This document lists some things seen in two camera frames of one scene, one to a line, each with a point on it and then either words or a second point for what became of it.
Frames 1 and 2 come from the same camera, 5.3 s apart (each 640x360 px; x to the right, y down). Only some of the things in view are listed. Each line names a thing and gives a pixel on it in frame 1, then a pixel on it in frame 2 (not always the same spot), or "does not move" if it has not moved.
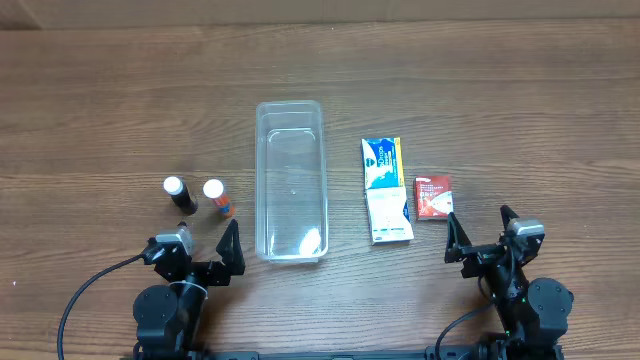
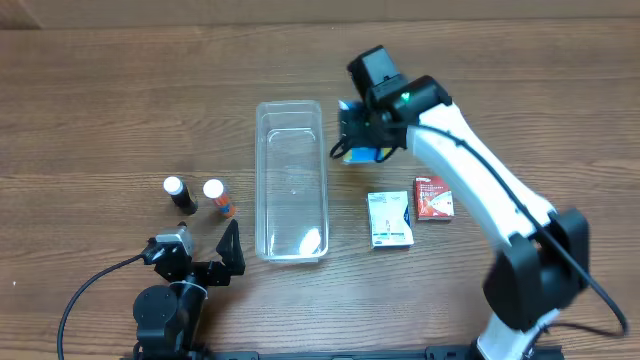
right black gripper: (484, 251) -> (357, 132)
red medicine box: (433, 197) does not move
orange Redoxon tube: (213, 189) does not move
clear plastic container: (292, 222) does not move
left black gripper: (201, 270) does not move
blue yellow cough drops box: (382, 163) -> (363, 142)
